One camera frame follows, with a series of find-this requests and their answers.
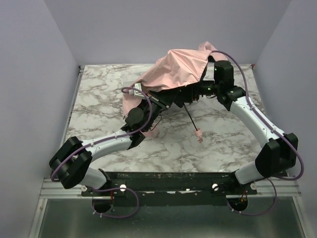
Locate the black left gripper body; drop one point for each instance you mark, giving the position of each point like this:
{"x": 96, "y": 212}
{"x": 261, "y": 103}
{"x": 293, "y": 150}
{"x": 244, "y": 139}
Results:
{"x": 163, "y": 99}

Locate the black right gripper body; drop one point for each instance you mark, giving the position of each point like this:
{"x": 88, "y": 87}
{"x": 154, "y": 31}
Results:
{"x": 188, "y": 93}

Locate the pink folding umbrella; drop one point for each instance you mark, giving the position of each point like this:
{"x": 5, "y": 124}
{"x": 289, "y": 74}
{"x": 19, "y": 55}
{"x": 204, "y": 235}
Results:
{"x": 180, "y": 67}

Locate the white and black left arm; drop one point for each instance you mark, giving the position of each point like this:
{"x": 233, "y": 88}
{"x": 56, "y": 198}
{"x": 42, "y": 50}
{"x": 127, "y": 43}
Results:
{"x": 71, "y": 163}

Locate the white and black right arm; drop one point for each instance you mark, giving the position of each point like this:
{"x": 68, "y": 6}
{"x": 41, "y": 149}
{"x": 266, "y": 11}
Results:
{"x": 278, "y": 149}

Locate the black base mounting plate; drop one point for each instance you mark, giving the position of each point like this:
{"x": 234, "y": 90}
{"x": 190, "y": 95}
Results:
{"x": 172, "y": 189}

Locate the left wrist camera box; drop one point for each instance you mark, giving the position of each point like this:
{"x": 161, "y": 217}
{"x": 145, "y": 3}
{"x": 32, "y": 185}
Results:
{"x": 136, "y": 93}

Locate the aluminium frame rail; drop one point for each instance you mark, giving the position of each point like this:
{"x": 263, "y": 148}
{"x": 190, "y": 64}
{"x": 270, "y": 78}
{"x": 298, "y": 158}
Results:
{"x": 264, "y": 188}

